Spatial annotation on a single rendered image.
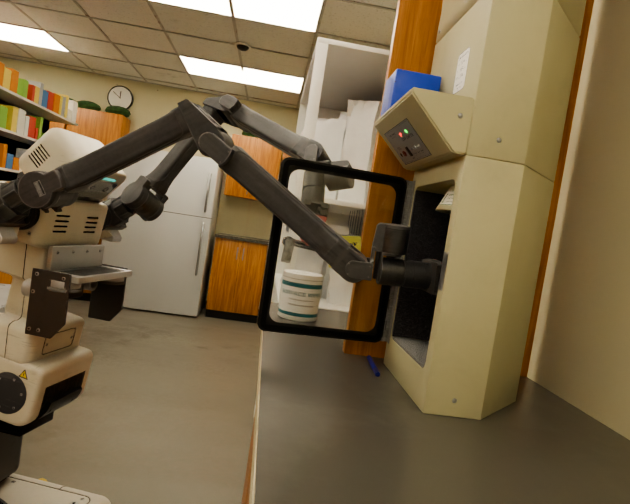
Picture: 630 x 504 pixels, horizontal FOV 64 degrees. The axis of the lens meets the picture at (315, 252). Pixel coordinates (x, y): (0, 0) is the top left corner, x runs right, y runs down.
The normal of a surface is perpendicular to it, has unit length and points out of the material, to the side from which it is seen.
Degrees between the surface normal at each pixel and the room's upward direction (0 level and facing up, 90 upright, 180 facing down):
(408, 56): 90
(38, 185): 95
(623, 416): 90
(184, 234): 90
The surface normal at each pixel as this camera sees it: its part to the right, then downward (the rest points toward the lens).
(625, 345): -0.98, -0.15
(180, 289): 0.09, 0.07
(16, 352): -0.15, 0.03
